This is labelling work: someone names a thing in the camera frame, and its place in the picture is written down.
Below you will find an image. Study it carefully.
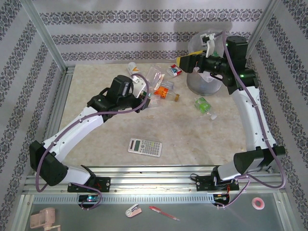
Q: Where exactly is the clear bottle red white label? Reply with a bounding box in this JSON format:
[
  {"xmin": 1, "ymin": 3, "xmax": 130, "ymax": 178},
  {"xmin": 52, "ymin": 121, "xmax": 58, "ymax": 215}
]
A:
[{"xmin": 166, "ymin": 64, "xmax": 182, "ymax": 79}]

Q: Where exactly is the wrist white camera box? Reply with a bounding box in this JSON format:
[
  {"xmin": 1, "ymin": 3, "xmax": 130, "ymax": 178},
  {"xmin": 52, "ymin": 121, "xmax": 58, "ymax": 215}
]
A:
[
  {"xmin": 131, "ymin": 75, "xmax": 148, "ymax": 98},
  {"xmin": 199, "ymin": 33, "xmax": 219, "ymax": 57}
]

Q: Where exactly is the slotted grey cable duct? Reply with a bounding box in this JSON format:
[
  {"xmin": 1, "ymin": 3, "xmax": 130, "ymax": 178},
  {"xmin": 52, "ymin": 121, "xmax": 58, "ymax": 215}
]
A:
[{"xmin": 32, "ymin": 193, "xmax": 215, "ymax": 205}]

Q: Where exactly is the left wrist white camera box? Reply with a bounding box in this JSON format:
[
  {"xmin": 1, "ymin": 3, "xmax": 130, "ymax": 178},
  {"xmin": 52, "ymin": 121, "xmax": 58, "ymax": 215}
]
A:
[{"xmin": 131, "ymin": 75, "xmax": 148, "ymax": 98}]

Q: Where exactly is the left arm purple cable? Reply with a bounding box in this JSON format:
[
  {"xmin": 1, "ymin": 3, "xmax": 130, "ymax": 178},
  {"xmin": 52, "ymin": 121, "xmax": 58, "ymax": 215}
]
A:
[{"xmin": 35, "ymin": 73, "xmax": 151, "ymax": 210}]

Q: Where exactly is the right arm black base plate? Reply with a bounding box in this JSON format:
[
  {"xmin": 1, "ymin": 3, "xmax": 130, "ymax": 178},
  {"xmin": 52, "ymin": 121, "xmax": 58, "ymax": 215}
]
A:
[{"xmin": 196, "ymin": 175, "xmax": 239, "ymax": 193}]

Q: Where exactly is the pink tape roll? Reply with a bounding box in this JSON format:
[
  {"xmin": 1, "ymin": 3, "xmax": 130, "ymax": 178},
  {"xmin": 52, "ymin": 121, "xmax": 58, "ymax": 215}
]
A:
[{"xmin": 251, "ymin": 197, "xmax": 265, "ymax": 210}]

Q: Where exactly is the orange label bottle brown cap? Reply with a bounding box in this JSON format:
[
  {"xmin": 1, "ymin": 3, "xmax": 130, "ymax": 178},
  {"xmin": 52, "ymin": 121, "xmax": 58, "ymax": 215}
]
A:
[{"xmin": 153, "ymin": 86, "xmax": 180, "ymax": 102}]

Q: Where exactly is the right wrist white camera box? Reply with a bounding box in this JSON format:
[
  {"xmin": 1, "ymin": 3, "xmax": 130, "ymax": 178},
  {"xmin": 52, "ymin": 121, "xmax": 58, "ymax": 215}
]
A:
[{"xmin": 199, "ymin": 33, "xmax": 219, "ymax": 57}]

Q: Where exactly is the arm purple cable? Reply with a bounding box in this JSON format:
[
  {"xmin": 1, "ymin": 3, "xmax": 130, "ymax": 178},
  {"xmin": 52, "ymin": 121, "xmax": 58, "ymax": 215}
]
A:
[
  {"xmin": 35, "ymin": 73, "xmax": 151, "ymax": 210},
  {"xmin": 215, "ymin": 31, "xmax": 287, "ymax": 210}
]

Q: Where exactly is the white pink clip device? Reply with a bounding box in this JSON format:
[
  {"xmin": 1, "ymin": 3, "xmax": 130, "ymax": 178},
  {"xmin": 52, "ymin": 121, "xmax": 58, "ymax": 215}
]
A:
[{"xmin": 125, "ymin": 203, "xmax": 142, "ymax": 218}]

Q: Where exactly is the pink plastic holder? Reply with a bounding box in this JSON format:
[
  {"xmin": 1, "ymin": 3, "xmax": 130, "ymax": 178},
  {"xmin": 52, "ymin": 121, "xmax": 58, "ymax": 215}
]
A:
[{"xmin": 30, "ymin": 208, "xmax": 61, "ymax": 231}]

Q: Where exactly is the aluminium corner post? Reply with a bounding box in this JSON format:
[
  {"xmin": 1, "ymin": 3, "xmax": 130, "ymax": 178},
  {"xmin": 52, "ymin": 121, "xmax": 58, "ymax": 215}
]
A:
[
  {"xmin": 245, "ymin": 0, "xmax": 282, "ymax": 56},
  {"xmin": 20, "ymin": 0, "xmax": 67, "ymax": 73}
]

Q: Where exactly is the aluminium side rail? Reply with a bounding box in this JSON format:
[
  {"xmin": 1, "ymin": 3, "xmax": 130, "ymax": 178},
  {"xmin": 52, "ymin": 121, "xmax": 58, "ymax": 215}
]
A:
[{"xmin": 36, "ymin": 67, "xmax": 75, "ymax": 174}]

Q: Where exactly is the white bottle orange V label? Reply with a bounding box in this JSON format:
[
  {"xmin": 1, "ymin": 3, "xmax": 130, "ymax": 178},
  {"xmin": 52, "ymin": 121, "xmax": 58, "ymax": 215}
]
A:
[{"xmin": 127, "ymin": 62, "xmax": 141, "ymax": 76}]

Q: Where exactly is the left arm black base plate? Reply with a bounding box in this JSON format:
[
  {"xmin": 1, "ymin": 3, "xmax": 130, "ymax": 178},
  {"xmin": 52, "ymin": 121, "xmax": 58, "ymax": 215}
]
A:
[{"xmin": 67, "ymin": 177, "xmax": 111, "ymax": 193}]

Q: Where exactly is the clear bottle green label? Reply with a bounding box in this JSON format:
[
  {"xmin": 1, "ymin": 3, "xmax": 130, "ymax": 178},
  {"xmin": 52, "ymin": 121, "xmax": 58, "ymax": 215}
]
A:
[{"xmin": 193, "ymin": 95, "xmax": 218, "ymax": 121}]

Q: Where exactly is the red pen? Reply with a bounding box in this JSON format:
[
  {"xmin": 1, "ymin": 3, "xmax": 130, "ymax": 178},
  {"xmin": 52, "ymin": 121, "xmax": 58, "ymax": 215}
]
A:
[{"xmin": 148, "ymin": 205, "xmax": 180, "ymax": 221}]

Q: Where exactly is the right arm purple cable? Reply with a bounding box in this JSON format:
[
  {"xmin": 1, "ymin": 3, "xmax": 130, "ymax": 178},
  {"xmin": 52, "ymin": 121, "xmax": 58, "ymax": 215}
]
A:
[{"xmin": 215, "ymin": 31, "xmax": 287, "ymax": 210}]

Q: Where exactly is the white scientific calculator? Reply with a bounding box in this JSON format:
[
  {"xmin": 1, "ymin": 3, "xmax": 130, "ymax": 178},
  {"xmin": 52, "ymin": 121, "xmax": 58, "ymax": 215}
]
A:
[{"xmin": 127, "ymin": 137, "xmax": 163, "ymax": 158}]

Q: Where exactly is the aluminium rail across frame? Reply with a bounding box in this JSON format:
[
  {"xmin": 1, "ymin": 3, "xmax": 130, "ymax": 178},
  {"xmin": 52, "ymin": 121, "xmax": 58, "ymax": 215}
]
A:
[{"xmin": 23, "ymin": 165, "xmax": 288, "ymax": 193}]

